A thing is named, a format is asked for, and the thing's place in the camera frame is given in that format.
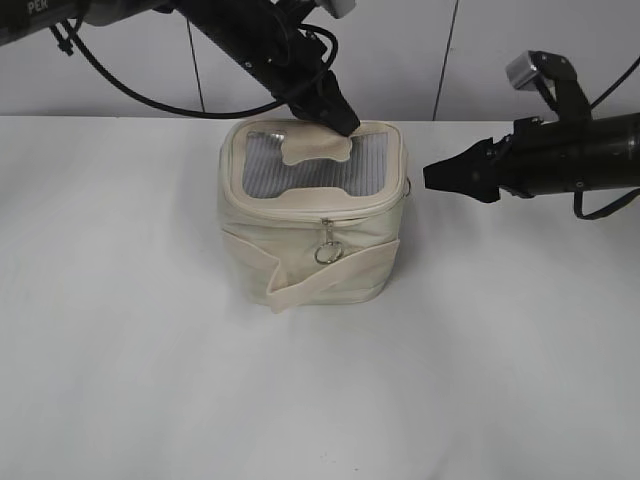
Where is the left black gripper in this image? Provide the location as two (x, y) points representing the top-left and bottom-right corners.
(173, 0), (360, 137)

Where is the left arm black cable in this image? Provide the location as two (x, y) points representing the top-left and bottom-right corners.
(49, 19), (341, 120)

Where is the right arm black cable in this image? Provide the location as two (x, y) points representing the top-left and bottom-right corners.
(572, 64), (640, 221)

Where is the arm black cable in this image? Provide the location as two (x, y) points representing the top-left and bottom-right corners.
(49, 19), (341, 120)
(572, 64), (640, 221)

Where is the cream canvas zipper bag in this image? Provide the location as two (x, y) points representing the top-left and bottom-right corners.
(218, 120), (411, 312)

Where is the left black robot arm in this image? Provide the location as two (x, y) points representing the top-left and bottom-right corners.
(1, 0), (360, 136)

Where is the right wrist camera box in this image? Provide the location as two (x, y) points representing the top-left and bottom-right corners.
(505, 50), (592, 121)

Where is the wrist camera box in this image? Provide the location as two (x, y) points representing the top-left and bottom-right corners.
(505, 50), (592, 121)
(316, 0), (356, 19)

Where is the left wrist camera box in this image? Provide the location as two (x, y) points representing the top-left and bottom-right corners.
(316, 0), (356, 19)

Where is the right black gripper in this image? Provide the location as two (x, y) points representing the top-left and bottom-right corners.
(422, 113), (639, 204)

